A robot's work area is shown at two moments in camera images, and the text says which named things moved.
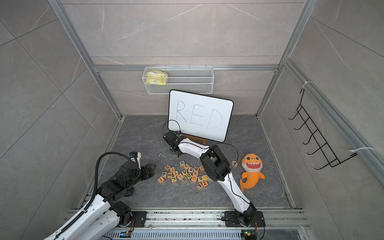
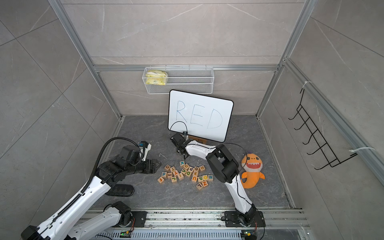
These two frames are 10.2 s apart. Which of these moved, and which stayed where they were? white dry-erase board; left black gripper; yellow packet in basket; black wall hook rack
Moved: left black gripper
Stayed: white dry-erase board; yellow packet in basket; black wall hook rack
